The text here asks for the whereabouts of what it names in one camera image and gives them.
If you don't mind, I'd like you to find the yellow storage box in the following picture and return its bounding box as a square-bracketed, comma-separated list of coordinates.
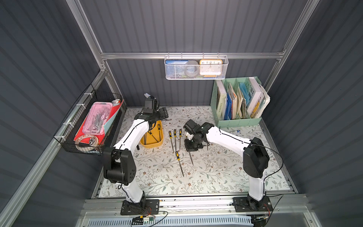
[140, 121, 164, 148]

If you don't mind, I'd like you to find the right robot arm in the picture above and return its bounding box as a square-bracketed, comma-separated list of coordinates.
[183, 120, 270, 211]

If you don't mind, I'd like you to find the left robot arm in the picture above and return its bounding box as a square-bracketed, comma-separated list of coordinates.
[102, 95, 168, 209]

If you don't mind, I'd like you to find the green file organizer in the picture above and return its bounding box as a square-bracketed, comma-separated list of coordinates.
[210, 77, 270, 128]

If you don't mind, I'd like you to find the blue box in basket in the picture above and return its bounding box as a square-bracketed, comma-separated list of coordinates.
[164, 60, 188, 79]

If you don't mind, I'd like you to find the blue desk lamp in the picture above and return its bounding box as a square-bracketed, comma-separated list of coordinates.
[144, 93, 155, 99]

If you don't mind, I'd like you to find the pink plastic case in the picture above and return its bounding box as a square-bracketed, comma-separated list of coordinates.
[82, 102, 112, 135]

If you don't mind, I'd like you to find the red folder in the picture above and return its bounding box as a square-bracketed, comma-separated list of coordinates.
[74, 99, 123, 146]

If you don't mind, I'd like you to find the grey tape roll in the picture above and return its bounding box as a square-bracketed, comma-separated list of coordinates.
[184, 60, 199, 78]

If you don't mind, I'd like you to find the yellow white clock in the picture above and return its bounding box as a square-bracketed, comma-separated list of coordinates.
[199, 59, 223, 76]

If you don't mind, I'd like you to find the white book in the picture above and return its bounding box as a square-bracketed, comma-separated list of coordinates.
[247, 77, 264, 118]

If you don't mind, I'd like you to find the black wire basket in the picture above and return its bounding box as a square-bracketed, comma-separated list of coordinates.
[54, 87, 124, 155]

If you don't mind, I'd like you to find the white wire basket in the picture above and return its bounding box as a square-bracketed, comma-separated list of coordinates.
[164, 54, 229, 80]

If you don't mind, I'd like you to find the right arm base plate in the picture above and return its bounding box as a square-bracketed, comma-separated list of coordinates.
[232, 195, 273, 212]

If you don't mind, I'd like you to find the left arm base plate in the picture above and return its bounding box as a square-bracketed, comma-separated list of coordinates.
[120, 200, 160, 216]

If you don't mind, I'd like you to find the aluminium rail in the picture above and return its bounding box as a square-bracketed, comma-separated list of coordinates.
[80, 194, 312, 217]

